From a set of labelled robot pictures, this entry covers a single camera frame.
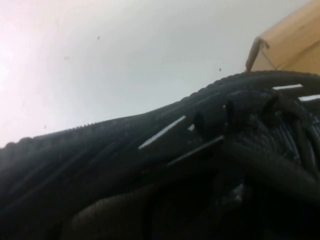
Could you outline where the black knit sneaker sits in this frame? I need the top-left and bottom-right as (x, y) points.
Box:
(0, 70), (320, 240)

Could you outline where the brown cardboard shoe box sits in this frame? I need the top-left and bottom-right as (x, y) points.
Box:
(245, 0), (320, 73)

